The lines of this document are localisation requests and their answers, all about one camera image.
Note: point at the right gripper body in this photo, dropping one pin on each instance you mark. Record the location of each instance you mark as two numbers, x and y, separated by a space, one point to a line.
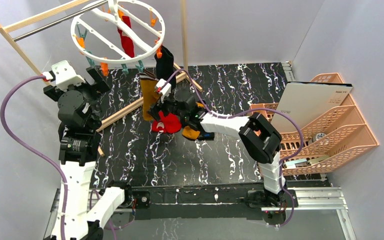
171 105

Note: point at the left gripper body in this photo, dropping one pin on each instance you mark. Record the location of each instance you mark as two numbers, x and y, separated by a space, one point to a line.
88 84

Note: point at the red sock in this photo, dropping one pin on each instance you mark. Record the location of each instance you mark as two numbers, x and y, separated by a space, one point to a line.
169 124
126 42

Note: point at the mustard yellow sock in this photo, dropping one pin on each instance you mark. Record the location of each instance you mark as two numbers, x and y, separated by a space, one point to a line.
148 82
192 130

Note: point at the white round clip hanger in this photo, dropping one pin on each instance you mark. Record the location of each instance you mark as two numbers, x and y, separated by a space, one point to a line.
117 32

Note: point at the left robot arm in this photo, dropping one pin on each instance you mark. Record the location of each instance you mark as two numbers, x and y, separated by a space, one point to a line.
79 114

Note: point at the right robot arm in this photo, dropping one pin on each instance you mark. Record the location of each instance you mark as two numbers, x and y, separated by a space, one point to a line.
259 137

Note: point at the orange clothes clip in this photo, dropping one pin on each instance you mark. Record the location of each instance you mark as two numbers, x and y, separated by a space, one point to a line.
104 68

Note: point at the teal clothes clip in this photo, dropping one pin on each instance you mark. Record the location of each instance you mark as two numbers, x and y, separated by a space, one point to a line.
140 66

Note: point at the metal rack rod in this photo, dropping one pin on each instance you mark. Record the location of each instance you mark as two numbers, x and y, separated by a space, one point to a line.
58 21

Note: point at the white flat box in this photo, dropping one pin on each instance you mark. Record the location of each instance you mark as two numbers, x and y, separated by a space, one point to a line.
303 102

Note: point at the round metal can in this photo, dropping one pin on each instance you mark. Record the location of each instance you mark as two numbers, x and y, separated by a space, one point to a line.
318 137

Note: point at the pink plastic file organizer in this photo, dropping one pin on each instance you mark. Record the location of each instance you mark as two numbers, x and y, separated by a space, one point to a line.
348 135

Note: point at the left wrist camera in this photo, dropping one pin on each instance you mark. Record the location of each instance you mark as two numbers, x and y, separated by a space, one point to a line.
64 76

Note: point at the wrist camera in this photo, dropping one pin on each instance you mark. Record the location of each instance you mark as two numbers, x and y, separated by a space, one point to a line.
163 88
64 76

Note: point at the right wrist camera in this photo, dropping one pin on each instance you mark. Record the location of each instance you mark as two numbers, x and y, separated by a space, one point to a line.
163 88

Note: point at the wooden clothes rack frame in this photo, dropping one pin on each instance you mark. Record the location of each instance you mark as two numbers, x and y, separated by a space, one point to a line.
39 71

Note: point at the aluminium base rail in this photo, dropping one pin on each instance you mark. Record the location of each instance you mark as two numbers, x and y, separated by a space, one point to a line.
242 200

